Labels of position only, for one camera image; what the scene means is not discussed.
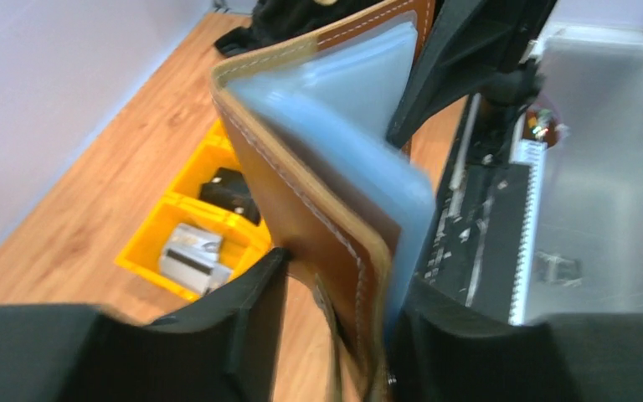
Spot left yellow bin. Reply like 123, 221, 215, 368
116, 195, 272, 301

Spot yellow bin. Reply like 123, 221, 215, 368
166, 121, 271, 244
116, 195, 272, 301

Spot black cards in middle bin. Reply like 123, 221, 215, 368
198, 167, 261, 225

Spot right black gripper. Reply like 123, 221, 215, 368
385, 1, 555, 148

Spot brown leather card holder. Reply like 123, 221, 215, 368
211, 1, 436, 401

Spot silver cards in left bin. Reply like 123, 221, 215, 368
158, 223, 233, 296

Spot middle yellow bin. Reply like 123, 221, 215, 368
166, 121, 271, 244

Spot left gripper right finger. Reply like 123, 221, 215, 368
389, 279, 643, 401

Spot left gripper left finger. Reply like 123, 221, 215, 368
0, 248, 290, 401

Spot black floral blanket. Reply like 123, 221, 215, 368
213, 0, 377, 58

